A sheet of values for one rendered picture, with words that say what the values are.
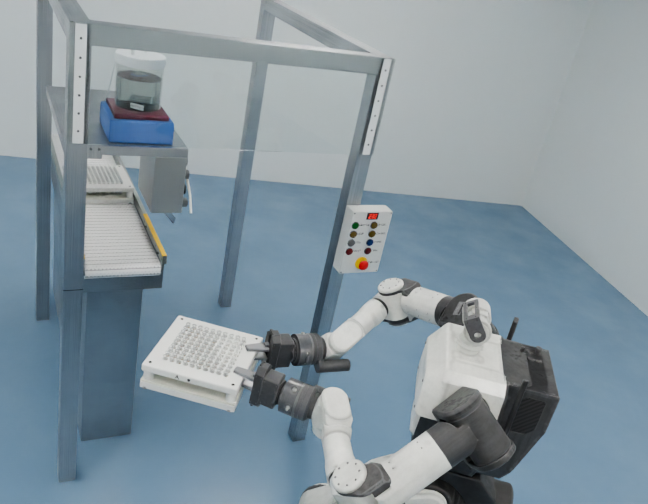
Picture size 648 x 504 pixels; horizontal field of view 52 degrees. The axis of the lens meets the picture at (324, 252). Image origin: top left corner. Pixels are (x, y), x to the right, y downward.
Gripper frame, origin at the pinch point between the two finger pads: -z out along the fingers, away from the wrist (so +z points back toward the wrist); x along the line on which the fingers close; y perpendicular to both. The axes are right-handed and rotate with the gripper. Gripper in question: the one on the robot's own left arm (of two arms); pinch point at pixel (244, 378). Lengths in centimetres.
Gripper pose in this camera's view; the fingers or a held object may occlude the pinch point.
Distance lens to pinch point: 171.8
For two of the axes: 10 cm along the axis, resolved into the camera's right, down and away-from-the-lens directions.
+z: 9.3, 3.3, -1.9
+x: -2.2, 8.7, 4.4
